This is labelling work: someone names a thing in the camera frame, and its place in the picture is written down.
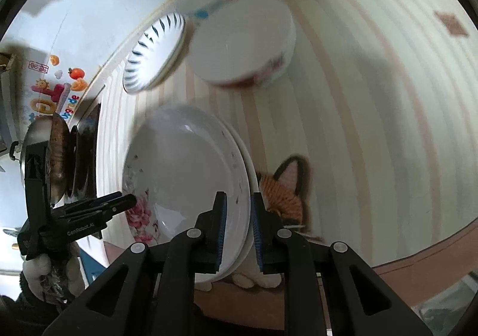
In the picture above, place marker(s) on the person's left forearm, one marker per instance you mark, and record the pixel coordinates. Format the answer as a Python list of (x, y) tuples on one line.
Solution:
[(35, 270)]

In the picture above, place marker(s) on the plain white plate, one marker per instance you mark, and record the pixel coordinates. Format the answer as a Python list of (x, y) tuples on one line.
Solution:
[(249, 186)]

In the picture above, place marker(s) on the white plate with pink flowers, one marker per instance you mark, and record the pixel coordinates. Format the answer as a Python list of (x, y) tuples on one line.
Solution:
[(183, 171)]

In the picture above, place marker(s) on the black gas stove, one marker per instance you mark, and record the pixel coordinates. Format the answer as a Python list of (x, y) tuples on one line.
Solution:
[(86, 156)]

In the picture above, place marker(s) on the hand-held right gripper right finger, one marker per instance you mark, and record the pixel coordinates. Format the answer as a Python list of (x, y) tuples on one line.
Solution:
[(257, 233)]

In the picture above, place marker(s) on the steel wok lid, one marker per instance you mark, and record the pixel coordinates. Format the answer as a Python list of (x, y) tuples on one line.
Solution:
[(35, 138)]

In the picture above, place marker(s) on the blue kitchen cabinet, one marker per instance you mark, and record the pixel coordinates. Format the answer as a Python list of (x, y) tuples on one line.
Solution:
[(91, 265)]

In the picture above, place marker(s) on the striped tablecloth with cat print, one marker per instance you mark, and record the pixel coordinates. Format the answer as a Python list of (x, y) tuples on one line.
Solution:
[(354, 134)]

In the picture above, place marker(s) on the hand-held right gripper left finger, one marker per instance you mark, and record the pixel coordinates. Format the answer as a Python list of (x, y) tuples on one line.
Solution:
[(220, 233)]

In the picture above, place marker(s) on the colourful wall stickers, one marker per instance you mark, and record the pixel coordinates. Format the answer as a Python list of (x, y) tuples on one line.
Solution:
[(48, 89)]

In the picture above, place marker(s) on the white bowl with red pattern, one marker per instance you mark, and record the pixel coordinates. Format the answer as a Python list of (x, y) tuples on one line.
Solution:
[(239, 41)]

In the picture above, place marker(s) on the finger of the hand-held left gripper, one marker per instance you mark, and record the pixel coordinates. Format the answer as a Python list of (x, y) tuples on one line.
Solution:
[(100, 201), (123, 203)]

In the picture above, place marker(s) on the blue striped plate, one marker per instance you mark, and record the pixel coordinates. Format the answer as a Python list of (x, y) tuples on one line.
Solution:
[(153, 54)]

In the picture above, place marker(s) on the steel wok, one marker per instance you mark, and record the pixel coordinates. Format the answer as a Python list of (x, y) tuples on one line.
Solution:
[(58, 156)]

